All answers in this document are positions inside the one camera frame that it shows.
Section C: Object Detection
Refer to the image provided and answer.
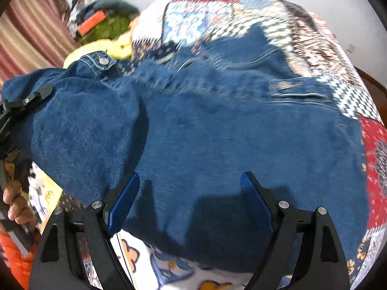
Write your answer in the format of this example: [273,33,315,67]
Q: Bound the blue denim jacket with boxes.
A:
[2,25,369,272]

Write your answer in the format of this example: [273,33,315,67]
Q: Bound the orange sleeve forearm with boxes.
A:
[1,233,37,289]

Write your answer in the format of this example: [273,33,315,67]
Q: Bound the person's left hand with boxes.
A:
[3,180,36,232]

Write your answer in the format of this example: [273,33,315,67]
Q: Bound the striped maroon curtain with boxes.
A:
[1,0,79,84]

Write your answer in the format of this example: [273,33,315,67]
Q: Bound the orange box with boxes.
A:
[77,11,106,36]

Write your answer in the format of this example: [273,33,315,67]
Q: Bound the yellow duck blanket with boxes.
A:
[63,31,132,68]

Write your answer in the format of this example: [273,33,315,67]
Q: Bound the dark grey cushion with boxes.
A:
[93,0,140,15]

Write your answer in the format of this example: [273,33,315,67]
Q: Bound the patchwork patterned bedspread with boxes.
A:
[28,0,387,290]

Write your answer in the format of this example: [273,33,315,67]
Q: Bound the white wall socket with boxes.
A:
[347,44,355,53]

